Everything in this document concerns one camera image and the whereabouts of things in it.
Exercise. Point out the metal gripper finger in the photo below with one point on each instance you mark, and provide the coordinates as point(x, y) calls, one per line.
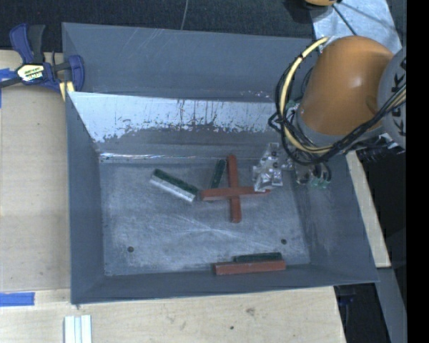
point(276, 179)
point(260, 181)

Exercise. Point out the grey metal bin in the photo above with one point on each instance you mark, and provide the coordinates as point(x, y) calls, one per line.
point(200, 234)

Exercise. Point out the black cylinder on white bracket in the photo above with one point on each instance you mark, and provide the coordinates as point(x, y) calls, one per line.
point(375, 152)

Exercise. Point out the dark green flat block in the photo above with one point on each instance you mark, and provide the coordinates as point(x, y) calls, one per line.
point(218, 173)
point(257, 257)
point(173, 185)

